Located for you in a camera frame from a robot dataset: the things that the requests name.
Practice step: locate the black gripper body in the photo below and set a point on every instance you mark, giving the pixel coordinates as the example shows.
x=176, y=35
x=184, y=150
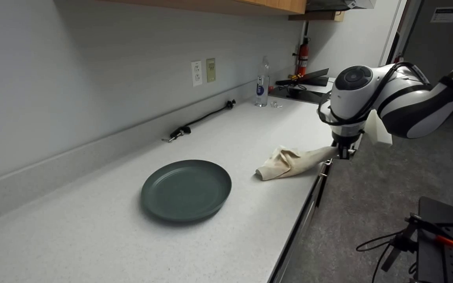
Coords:
x=346, y=147

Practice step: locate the stained beige towel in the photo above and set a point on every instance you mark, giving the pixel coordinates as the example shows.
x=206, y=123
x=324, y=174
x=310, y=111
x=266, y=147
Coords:
x=285, y=163

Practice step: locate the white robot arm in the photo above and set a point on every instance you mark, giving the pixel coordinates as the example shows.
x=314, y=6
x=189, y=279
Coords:
x=403, y=100

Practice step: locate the red black clamp tool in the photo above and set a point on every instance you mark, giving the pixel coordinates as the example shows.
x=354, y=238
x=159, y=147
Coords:
x=302, y=54

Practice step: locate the clear plastic water bottle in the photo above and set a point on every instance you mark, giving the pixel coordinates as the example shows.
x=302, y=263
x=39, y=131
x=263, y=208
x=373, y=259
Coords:
x=263, y=83

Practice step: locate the black table with clamp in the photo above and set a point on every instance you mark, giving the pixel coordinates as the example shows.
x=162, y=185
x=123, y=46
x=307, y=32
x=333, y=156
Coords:
x=428, y=235

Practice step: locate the wooden upper cabinet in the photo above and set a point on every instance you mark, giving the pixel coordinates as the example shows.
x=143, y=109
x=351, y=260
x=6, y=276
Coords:
x=228, y=7

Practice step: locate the dark green plate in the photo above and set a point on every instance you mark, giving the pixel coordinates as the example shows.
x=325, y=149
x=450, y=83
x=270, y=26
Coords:
x=186, y=191

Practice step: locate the white wall outlet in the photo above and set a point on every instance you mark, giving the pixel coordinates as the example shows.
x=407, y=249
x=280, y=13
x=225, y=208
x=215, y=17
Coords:
x=197, y=73

